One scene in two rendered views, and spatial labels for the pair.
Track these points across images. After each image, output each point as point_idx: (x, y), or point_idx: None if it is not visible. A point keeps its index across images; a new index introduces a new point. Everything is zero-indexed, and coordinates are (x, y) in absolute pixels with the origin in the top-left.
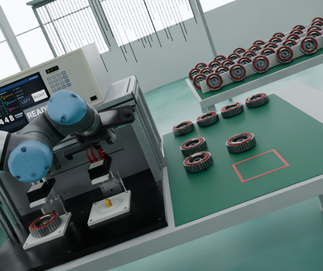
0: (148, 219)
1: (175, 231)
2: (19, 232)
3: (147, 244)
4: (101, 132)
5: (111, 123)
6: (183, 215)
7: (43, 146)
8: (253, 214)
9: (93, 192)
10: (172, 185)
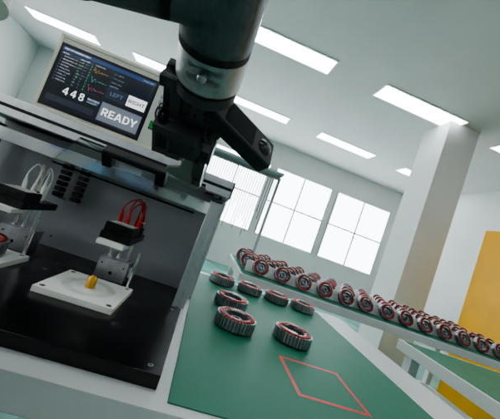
0: (131, 349)
1: (163, 414)
2: None
3: (90, 403)
4: (206, 135)
5: (237, 131)
6: (190, 388)
7: None
8: None
9: (84, 261)
10: (190, 326)
